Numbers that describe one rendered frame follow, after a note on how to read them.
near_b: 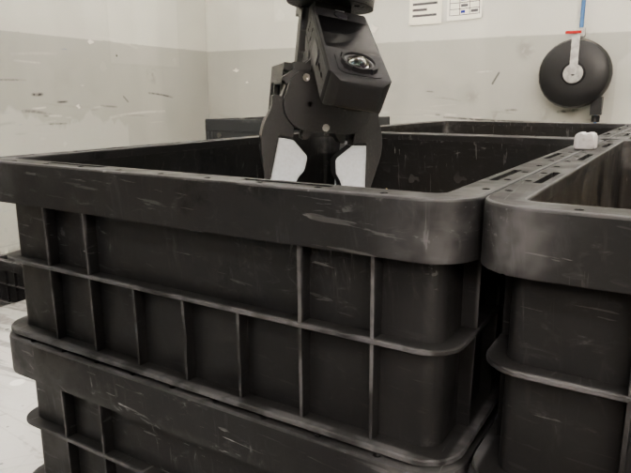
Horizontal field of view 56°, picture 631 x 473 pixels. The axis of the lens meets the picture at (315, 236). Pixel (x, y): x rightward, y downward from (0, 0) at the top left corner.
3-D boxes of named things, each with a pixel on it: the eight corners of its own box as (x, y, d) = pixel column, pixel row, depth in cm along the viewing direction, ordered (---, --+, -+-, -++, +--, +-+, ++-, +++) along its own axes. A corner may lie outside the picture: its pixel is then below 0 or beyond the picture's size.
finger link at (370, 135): (378, 189, 52) (373, 84, 50) (384, 191, 51) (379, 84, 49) (326, 194, 51) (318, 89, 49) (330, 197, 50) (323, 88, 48)
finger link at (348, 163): (351, 234, 57) (346, 136, 55) (371, 249, 51) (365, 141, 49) (319, 238, 56) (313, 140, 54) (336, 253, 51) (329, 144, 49)
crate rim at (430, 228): (465, 269, 21) (469, 202, 20) (-22, 198, 36) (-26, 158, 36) (604, 165, 54) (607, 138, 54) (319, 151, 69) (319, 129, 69)
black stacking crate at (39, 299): (448, 506, 23) (465, 218, 21) (1, 346, 38) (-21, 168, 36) (591, 267, 56) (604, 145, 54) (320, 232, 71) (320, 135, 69)
